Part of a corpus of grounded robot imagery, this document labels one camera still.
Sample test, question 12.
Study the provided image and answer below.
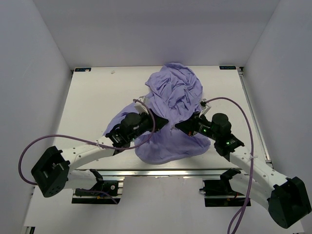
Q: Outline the purple jacket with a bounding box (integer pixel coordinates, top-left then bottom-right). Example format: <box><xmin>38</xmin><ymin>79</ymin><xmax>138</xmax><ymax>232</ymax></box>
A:
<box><xmin>102</xmin><ymin>62</ymin><xmax>211</xmax><ymax>165</ymax></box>

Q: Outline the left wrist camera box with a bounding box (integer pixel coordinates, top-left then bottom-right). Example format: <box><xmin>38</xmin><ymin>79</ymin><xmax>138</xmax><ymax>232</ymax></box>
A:
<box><xmin>133</xmin><ymin>96</ymin><xmax>149</xmax><ymax>115</ymax></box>

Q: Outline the right blue table label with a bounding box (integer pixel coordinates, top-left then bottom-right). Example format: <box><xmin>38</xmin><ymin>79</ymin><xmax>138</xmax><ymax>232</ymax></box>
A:
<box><xmin>219</xmin><ymin>65</ymin><xmax>236</xmax><ymax>70</ymax></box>

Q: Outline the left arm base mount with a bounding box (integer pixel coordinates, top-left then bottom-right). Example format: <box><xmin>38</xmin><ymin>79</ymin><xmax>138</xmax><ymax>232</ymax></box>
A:
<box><xmin>72</xmin><ymin>169</ymin><xmax>123</xmax><ymax>205</ymax></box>

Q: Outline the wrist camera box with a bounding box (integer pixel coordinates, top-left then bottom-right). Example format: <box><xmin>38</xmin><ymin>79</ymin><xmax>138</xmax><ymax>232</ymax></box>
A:
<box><xmin>199</xmin><ymin>98</ymin><xmax>211</xmax><ymax>117</ymax></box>
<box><xmin>133</xmin><ymin>96</ymin><xmax>149</xmax><ymax>115</ymax></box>

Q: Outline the left blue table label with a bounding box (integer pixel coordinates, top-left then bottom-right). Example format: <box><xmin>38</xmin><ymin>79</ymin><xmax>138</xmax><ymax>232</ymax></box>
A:
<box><xmin>74</xmin><ymin>67</ymin><xmax>91</xmax><ymax>72</ymax></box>

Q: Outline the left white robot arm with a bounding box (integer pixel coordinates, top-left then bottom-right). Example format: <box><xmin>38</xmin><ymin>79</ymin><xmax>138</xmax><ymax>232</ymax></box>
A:
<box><xmin>31</xmin><ymin>112</ymin><xmax>169</xmax><ymax>197</ymax></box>

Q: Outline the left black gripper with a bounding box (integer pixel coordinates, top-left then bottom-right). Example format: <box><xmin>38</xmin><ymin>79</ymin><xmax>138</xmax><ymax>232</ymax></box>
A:
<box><xmin>128</xmin><ymin>109</ymin><xmax>168</xmax><ymax>141</ymax></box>

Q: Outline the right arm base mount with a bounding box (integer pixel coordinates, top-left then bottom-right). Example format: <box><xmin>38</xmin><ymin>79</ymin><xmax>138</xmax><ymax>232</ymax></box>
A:
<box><xmin>199</xmin><ymin>169</ymin><xmax>245</xmax><ymax>207</ymax></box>

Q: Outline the blue table label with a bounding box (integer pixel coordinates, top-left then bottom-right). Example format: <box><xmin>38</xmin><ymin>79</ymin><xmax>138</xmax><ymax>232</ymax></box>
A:
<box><xmin>219</xmin><ymin>65</ymin><xmax>236</xmax><ymax>70</ymax></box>
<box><xmin>74</xmin><ymin>67</ymin><xmax>91</xmax><ymax>72</ymax></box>

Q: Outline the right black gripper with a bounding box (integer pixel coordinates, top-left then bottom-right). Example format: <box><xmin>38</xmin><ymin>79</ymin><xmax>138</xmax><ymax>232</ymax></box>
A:
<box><xmin>175</xmin><ymin>111</ymin><xmax>219</xmax><ymax>141</ymax></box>

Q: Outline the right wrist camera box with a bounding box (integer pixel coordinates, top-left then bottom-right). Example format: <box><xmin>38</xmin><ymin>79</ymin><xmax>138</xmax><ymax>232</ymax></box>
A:
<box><xmin>199</xmin><ymin>98</ymin><xmax>211</xmax><ymax>117</ymax></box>

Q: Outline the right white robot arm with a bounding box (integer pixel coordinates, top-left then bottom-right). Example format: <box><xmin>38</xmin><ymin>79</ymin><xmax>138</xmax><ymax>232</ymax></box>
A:
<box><xmin>175</xmin><ymin>112</ymin><xmax>312</xmax><ymax>229</ymax></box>

